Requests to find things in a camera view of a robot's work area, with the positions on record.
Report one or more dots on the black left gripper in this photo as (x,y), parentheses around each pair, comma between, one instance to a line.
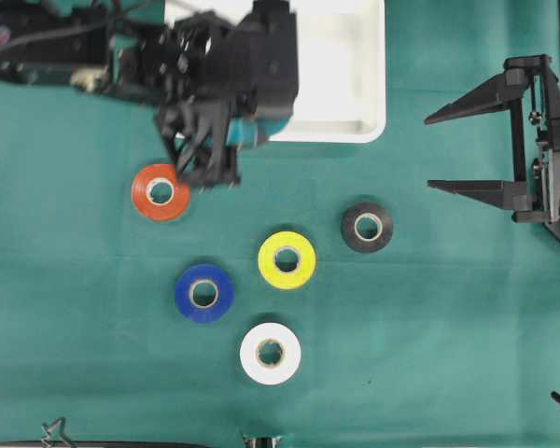
(204,58)

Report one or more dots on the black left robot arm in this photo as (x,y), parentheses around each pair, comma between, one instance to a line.
(39,45)

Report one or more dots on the black tape roll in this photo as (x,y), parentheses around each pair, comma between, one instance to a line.
(379,215)

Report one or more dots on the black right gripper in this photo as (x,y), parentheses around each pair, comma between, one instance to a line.
(497,94)

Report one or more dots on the white tape roll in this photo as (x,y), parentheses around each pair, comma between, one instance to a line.
(270,374)

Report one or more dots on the yellow tape roll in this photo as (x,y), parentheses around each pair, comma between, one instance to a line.
(306,260)

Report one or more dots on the metal wire clip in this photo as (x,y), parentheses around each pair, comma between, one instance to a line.
(54,432)

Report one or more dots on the white plastic case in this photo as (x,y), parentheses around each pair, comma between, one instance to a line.
(342,94)

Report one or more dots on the metal bracket at edge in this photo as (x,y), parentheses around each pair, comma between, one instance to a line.
(262,441)

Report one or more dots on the red tape roll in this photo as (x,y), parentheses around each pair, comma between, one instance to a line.
(157,195)

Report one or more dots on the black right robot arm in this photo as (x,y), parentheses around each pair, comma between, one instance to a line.
(529,90)

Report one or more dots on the blue tape roll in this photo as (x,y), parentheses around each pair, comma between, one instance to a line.
(186,284)

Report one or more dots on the teal tape roll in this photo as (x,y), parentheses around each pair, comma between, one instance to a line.
(253,132)

